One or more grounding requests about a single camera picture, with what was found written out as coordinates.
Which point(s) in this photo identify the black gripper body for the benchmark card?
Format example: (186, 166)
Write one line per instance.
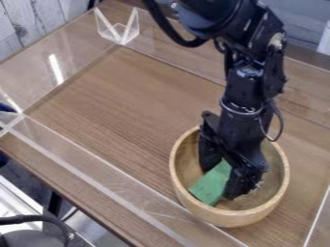
(240, 129)

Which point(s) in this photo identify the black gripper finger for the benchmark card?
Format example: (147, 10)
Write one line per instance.
(210, 155)
(241, 180)

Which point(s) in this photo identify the green rectangular block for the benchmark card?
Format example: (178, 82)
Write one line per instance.
(208, 189)

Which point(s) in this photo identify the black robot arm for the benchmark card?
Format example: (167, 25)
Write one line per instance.
(248, 33)

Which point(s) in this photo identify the brown wooden bowl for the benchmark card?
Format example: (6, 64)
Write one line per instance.
(249, 208)

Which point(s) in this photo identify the black table leg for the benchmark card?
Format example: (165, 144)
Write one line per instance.
(55, 204)

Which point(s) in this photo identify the blue object at left edge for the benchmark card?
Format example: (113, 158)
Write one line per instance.
(7, 108)

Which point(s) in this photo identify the clear acrylic enclosure wall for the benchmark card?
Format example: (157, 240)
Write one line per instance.
(129, 106)

